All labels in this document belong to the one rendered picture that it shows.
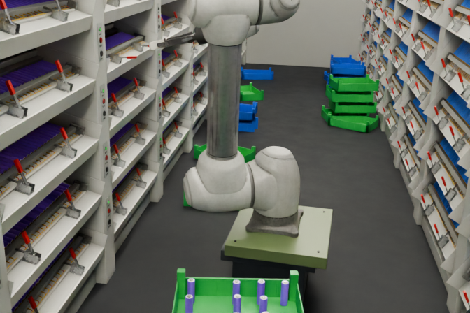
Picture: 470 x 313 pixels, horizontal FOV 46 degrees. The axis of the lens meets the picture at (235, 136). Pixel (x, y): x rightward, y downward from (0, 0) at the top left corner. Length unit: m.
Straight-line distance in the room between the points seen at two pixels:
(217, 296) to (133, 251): 0.90
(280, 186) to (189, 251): 0.61
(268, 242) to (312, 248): 0.14
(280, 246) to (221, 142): 0.40
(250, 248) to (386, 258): 0.71
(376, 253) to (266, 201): 0.69
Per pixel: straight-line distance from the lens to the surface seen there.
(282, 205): 1.88
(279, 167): 1.82
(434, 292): 2.21
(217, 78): 1.65
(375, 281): 2.20
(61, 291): 1.82
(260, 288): 1.41
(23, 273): 1.56
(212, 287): 1.45
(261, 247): 1.84
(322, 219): 2.03
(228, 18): 1.58
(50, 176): 1.60
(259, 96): 4.55
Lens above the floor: 1.15
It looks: 18 degrees down
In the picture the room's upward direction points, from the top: 2 degrees clockwise
